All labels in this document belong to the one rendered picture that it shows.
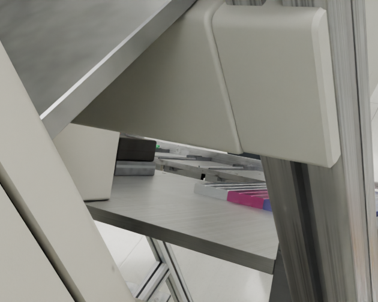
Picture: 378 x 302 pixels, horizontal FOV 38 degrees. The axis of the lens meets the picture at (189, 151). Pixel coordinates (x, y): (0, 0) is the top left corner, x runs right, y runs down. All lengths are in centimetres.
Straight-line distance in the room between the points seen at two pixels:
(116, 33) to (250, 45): 5
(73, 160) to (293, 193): 22
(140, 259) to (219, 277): 32
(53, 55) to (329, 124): 10
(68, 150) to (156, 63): 21
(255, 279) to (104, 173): 143
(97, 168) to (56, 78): 28
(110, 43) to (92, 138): 26
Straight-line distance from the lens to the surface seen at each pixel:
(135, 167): 68
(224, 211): 51
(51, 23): 21
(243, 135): 23
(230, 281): 187
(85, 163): 44
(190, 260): 196
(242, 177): 93
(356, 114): 24
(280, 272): 35
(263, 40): 20
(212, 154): 118
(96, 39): 19
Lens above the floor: 146
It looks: 38 degrees down
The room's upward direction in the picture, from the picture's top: 18 degrees counter-clockwise
